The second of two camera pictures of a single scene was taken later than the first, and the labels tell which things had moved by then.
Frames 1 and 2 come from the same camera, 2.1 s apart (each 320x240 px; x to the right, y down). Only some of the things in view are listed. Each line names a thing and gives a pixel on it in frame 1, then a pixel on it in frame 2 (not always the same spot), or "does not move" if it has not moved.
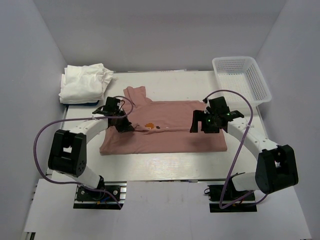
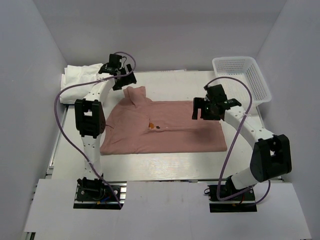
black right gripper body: [210, 116] -> [209, 104]
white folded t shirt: [84, 84] does not move
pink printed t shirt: [159, 127] does not move
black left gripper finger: [127, 127] -> [130, 79]
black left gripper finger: [99, 110] -> [119, 83]
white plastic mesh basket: [241, 74] does not move
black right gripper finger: [209, 127] -> [211, 115]
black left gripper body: [121, 118] -> [122, 70]
